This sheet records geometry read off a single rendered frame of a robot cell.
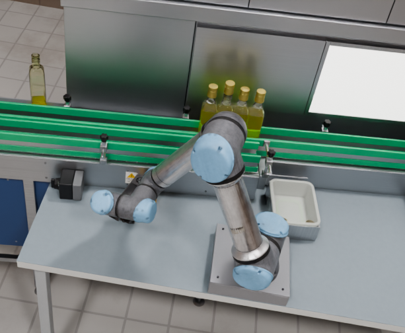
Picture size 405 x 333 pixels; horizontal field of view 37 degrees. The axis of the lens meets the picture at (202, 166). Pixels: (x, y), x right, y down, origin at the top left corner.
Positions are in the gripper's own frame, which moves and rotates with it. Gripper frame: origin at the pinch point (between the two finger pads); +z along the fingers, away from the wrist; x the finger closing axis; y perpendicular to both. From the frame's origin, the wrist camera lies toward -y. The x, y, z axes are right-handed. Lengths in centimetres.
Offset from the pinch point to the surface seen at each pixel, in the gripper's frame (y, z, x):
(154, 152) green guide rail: -18.1, -0.5, -4.5
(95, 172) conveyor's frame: -1.9, -1.3, -21.8
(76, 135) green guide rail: -11.3, -4.7, -33.4
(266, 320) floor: 32, 83, 51
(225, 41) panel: -65, -1, 2
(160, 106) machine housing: -35.4, 18.2, -17.9
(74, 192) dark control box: 7.7, -6.1, -23.6
